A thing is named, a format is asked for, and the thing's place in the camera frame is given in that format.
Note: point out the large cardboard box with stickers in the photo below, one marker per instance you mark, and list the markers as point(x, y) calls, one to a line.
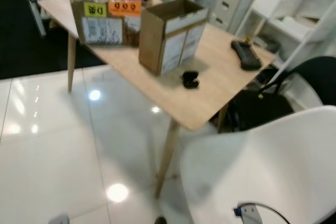
point(105, 27)

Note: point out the black floor mat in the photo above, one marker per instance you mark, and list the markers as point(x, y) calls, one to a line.
point(21, 40)

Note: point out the light wooden table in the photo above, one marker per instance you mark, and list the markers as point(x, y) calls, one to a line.
point(210, 80)

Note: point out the white drawer cabinet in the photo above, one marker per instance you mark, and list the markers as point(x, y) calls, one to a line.
point(231, 1)

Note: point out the dark robot foot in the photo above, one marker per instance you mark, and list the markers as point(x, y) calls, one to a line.
point(160, 220)

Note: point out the white shelf unit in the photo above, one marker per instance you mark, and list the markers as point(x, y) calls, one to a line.
point(294, 24)

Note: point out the open brown cardboard box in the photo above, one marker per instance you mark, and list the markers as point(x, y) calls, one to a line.
point(157, 40)

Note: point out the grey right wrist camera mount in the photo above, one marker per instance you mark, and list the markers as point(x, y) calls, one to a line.
point(250, 215)

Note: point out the white plastic chair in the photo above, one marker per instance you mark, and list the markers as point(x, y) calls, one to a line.
point(273, 166)

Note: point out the black chair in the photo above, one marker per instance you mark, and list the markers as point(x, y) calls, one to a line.
point(315, 77)

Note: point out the black earbud case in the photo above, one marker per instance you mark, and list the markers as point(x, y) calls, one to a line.
point(190, 80)

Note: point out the black handheld controller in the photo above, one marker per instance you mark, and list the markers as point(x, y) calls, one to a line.
point(245, 55)

